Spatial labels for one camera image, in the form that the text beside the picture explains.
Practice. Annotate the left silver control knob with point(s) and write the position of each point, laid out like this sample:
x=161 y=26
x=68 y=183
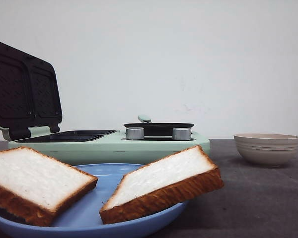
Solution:
x=135 y=133

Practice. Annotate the silver control knob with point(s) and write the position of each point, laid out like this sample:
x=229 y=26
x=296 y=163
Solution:
x=181 y=134
x=135 y=133

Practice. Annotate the breakfast maker hinged lid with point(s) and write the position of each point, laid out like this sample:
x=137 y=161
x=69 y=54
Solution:
x=29 y=95

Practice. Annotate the mint green breakfast maker base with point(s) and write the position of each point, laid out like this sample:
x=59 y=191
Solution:
x=107 y=146

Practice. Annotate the bread slice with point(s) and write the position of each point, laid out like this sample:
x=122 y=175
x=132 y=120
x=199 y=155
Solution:
x=38 y=188
x=159 y=185

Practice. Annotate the beige ribbed bowl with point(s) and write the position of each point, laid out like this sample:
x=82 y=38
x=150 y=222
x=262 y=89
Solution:
x=270 y=150

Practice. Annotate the right silver control knob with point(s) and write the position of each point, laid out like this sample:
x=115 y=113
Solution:
x=181 y=134

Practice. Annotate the black frying pan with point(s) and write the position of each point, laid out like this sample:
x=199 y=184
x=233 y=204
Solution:
x=157 y=128

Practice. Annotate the blue plate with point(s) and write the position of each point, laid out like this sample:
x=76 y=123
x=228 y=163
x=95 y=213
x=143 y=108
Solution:
x=82 y=220

